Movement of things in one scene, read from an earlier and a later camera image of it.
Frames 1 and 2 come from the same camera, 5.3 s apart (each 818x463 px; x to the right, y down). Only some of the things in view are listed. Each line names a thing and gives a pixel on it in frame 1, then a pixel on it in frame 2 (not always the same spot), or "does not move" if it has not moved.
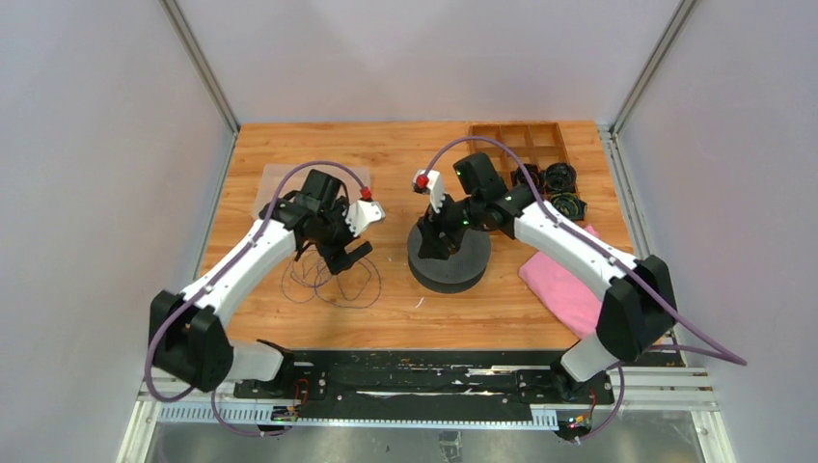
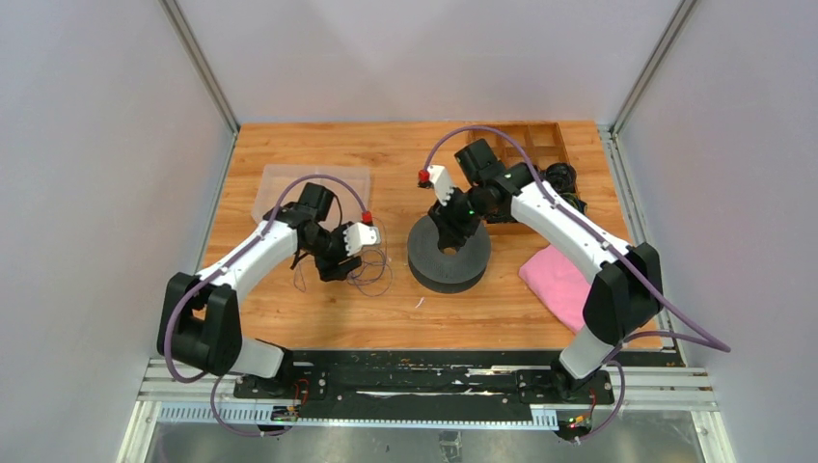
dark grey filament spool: x=463 y=269 does not move
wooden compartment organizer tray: x=536 y=144 does not move
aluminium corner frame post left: x=197 y=56 does not move
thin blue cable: x=309 y=279 → x=348 y=277
